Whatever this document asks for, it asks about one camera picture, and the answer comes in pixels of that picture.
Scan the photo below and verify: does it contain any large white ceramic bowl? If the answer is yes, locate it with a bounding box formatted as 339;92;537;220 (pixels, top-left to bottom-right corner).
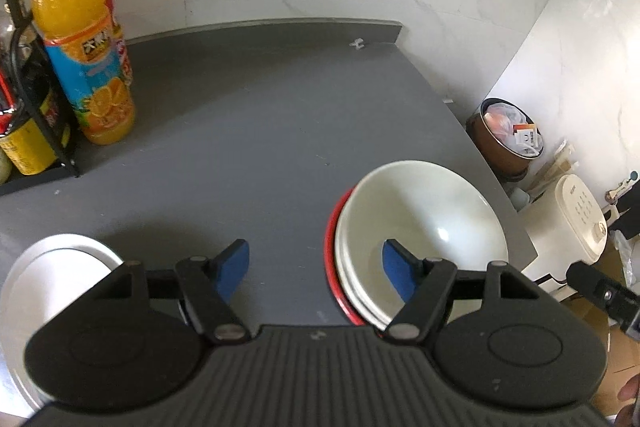
334;160;509;318

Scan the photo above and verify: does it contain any person's right hand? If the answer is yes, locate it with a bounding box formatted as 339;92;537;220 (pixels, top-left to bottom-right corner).
614;374;640;427

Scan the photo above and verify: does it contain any cardboard box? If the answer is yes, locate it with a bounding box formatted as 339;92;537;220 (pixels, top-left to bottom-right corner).
563;253;639;417

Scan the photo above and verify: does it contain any white bowl in red bowl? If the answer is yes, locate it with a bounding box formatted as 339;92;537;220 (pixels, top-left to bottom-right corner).
335;256;392;329

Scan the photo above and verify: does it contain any white rice cooker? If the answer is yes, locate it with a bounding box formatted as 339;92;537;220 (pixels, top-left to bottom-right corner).
518;173;608;285

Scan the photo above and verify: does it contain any small grey-green cup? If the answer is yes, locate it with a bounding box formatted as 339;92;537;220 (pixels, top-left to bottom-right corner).
509;187;530;212

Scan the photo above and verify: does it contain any brown pot with packets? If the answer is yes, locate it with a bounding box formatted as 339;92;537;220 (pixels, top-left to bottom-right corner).
466;98;544;181

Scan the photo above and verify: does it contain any yellow can on shelf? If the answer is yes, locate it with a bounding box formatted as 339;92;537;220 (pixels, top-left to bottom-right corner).
1;90;70;176

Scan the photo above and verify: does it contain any red cola bottle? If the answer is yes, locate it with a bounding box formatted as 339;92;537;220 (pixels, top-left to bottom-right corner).
102;0;135;88

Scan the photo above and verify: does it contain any white clip on counter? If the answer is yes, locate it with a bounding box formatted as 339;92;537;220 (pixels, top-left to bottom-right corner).
349;38;364;50

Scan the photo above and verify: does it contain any orange juice bottle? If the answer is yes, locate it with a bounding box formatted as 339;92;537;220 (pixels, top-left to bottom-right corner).
32;0;136;145

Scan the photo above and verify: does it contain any black wire shelf rack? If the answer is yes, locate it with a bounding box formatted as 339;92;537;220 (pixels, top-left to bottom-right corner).
0;0;82;198

